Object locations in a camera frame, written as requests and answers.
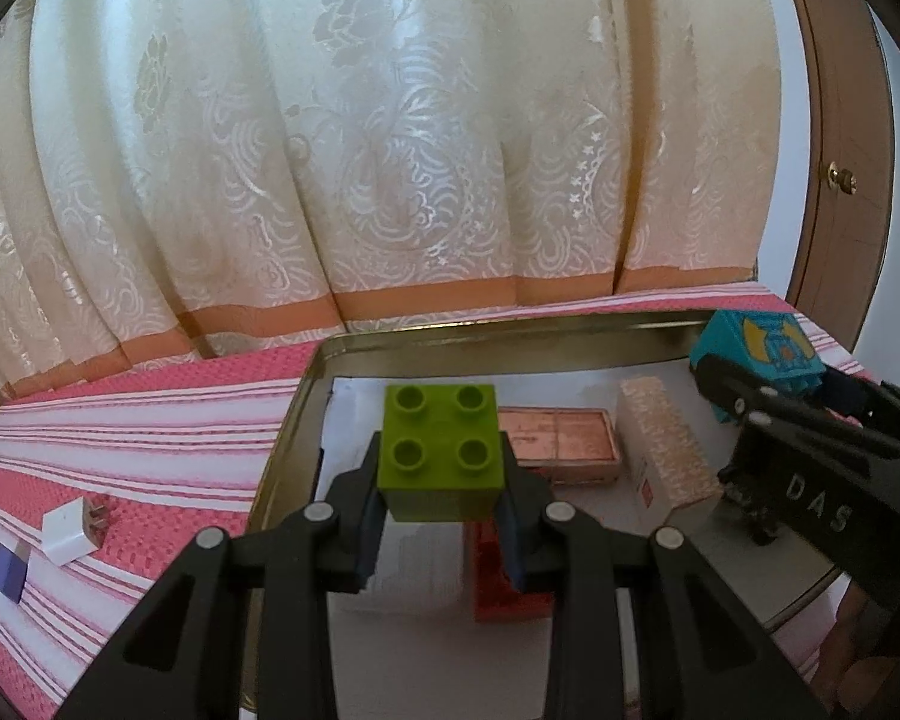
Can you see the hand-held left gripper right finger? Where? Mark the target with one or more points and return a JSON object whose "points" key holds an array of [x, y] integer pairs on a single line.
{"points": [[511, 540]]}

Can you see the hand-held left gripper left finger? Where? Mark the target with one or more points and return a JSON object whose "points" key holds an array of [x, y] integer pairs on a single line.
{"points": [[367, 532]]}

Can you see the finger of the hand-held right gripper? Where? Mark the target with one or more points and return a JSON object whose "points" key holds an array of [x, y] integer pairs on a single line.
{"points": [[855, 397], [795, 409]]}

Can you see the blue printed toy block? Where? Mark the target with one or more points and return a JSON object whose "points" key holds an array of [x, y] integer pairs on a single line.
{"points": [[765, 345]]}

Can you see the green toy building block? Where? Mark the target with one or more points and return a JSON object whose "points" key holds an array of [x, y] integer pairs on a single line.
{"points": [[439, 450]]}

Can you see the copper coloured box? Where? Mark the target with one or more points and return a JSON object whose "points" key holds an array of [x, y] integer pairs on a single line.
{"points": [[562, 439]]}

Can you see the gold metal tin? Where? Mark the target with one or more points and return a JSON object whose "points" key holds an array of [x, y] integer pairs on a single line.
{"points": [[292, 435]]}

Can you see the white box with pink top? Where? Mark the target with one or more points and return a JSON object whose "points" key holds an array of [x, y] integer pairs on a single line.
{"points": [[667, 450]]}

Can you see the person's right hand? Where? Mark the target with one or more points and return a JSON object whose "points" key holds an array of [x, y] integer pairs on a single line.
{"points": [[866, 682]]}

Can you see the red toy building block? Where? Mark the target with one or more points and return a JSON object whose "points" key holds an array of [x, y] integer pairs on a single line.
{"points": [[495, 585]]}

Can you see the white paper sheet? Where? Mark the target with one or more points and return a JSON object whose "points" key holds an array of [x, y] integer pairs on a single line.
{"points": [[420, 637]]}

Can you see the brass door knob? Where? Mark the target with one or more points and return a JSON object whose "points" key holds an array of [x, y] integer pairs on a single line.
{"points": [[841, 177]]}

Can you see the white charger plug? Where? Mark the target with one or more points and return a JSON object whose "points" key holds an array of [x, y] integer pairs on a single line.
{"points": [[67, 529]]}

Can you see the brown wooden door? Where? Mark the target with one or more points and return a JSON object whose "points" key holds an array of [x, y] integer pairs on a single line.
{"points": [[840, 90]]}

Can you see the small purple box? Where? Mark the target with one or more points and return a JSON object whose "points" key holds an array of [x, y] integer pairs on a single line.
{"points": [[11, 570]]}

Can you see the cream patterned curtain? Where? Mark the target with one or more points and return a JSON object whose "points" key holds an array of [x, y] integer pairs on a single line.
{"points": [[345, 127]]}

